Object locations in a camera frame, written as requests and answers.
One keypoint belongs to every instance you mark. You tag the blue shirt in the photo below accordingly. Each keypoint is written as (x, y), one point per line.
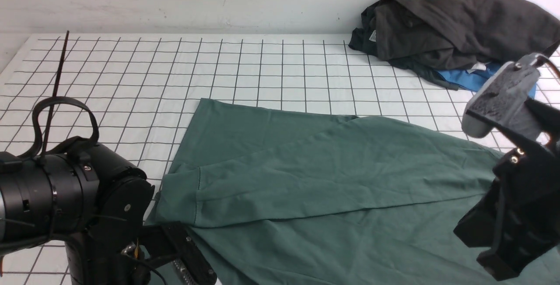
(471, 79)

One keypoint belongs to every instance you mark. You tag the dark grey shirt pile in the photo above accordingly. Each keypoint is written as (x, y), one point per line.
(430, 36)

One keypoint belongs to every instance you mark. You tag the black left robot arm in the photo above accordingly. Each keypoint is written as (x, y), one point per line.
(94, 201)

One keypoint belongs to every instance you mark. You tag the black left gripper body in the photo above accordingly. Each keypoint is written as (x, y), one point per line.
(166, 255)

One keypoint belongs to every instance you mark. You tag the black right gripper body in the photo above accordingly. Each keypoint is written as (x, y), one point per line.
(517, 220)

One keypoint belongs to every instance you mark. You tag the white grid tablecloth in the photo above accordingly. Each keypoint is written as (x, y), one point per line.
(144, 90)

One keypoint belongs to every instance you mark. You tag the green long-sleeved shirt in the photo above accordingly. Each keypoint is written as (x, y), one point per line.
(291, 198)

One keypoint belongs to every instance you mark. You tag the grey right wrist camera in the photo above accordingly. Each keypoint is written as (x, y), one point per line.
(503, 96)

